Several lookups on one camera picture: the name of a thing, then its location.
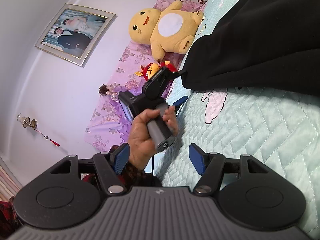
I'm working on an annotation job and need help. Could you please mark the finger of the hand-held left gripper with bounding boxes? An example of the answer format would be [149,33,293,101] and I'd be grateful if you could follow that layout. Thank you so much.
[171,69,188,81]
[172,96,189,112]

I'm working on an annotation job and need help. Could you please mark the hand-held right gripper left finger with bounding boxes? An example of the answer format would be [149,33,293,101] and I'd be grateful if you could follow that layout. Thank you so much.
[50,142,130,196]

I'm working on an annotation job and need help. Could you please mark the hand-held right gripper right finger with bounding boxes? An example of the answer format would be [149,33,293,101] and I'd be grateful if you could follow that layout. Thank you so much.
[189,144,269,197]

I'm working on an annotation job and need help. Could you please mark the black pants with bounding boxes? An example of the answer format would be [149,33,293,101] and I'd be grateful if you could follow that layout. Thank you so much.
[181,0,320,97]

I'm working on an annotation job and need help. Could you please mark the person's left forearm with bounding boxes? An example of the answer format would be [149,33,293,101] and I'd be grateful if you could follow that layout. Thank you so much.
[82,161,163,188]

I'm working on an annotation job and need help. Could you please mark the person's left hand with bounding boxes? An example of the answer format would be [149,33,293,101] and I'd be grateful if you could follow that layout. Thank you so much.
[127,106,180,172]

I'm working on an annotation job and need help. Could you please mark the red plush toy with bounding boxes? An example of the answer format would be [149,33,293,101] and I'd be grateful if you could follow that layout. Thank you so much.
[135,60,178,82]

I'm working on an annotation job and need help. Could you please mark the pink floral blanket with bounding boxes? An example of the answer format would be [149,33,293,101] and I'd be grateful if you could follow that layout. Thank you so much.
[85,0,208,153]

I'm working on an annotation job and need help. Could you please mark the doll in purple dress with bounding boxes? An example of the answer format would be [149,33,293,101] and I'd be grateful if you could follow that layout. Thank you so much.
[99,84,120,103]

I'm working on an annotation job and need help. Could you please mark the yellow plush toy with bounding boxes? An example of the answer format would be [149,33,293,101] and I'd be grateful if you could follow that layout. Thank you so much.
[128,0,204,60]

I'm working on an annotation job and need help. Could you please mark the bee print quilted bedspread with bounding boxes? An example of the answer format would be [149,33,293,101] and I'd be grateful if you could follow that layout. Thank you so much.
[152,0,320,240]

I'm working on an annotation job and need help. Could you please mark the framed wedding photo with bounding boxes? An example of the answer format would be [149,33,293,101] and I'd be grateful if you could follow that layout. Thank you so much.
[34,3,117,67]

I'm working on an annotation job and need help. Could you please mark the striped curtain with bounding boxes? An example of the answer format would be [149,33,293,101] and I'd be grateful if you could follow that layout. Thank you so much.
[0,155,23,202]

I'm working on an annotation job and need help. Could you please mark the person's plaid clothing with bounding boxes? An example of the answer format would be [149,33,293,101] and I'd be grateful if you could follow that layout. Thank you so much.
[0,196,22,239]

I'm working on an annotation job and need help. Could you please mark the wall lamp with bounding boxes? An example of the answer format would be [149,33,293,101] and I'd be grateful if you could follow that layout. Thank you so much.
[17,114,38,130]

